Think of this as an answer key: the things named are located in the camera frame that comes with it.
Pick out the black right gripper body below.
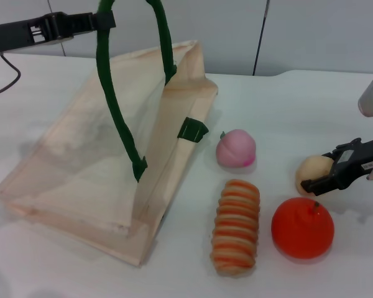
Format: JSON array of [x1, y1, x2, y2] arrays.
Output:
[[330, 134, 373, 191]]

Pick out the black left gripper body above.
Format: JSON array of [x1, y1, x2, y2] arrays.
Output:
[[0, 11, 94, 56]]

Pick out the beige round fruit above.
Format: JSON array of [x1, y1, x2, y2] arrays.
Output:
[[295, 155, 335, 197]]

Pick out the beige handbag with green handles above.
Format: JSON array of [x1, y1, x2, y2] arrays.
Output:
[[0, 0, 219, 269]]

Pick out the orange persimmon with stem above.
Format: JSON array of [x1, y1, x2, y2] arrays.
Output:
[[270, 197, 335, 260]]

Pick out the pink peach bun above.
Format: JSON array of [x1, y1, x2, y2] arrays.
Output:
[[215, 129, 257, 168]]

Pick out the orange striped bread roll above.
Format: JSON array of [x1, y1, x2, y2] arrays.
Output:
[[208, 179, 261, 276]]

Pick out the thin dark cable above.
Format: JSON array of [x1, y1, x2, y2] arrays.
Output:
[[0, 53, 22, 97]]

